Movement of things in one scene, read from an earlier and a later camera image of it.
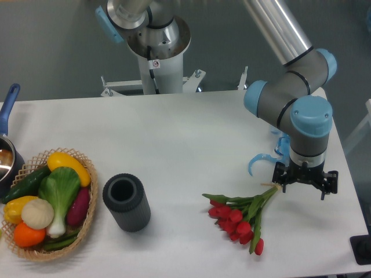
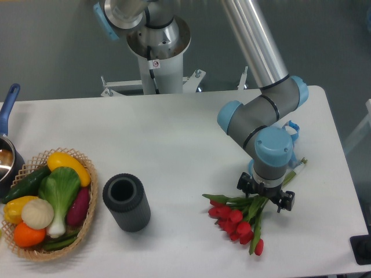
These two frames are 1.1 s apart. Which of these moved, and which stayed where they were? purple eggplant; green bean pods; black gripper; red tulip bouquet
Moved: black gripper
Stayed: purple eggplant; green bean pods; red tulip bouquet
